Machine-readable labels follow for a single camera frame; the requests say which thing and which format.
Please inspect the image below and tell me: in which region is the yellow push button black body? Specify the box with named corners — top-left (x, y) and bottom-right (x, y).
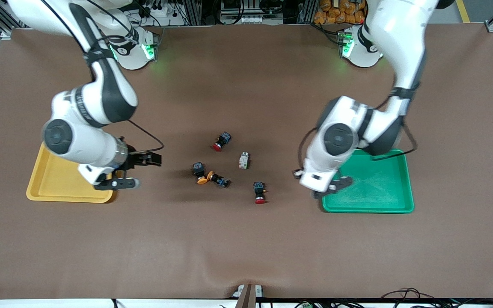
top-left (193, 162), bottom-right (209, 185)
top-left (207, 171), bottom-right (230, 189)

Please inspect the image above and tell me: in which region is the green plastic tray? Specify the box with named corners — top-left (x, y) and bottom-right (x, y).
top-left (321, 149), bottom-right (415, 213)

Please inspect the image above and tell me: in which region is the red push button black body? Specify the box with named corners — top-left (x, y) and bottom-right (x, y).
top-left (213, 132), bottom-right (232, 152)
top-left (253, 181), bottom-right (267, 204)

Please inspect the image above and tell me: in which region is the yellow plastic tray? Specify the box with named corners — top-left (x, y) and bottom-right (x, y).
top-left (26, 143), bottom-right (116, 203)

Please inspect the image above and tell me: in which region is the brown table mat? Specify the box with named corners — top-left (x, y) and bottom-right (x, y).
top-left (0, 24), bottom-right (493, 300)

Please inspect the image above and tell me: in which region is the white power strip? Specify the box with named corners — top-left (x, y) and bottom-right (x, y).
top-left (142, 2), bottom-right (174, 20)

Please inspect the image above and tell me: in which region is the orange mesh bag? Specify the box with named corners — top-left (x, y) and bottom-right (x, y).
top-left (314, 0), bottom-right (368, 25)

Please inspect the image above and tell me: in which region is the grey electronics box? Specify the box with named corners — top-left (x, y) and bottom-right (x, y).
top-left (220, 0), bottom-right (273, 24)

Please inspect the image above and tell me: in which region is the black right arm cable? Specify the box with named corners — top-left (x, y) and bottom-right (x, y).
top-left (41, 0), bottom-right (165, 155)

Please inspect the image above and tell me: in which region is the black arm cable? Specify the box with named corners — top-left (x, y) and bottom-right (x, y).
top-left (297, 83), bottom-right (419, 189)
top-left (41, 0), bottom-right (165, 155)

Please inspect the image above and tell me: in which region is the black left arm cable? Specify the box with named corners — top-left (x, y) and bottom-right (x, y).
top-left (297, 83), bottom-right (419, 189)

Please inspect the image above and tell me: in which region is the black cable bundle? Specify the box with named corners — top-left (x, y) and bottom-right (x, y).
top-left (379, 288), bottom-right (493, 308)

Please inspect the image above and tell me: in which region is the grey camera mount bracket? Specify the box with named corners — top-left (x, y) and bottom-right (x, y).
top-left (232, 284), bottom-right (264, 308)

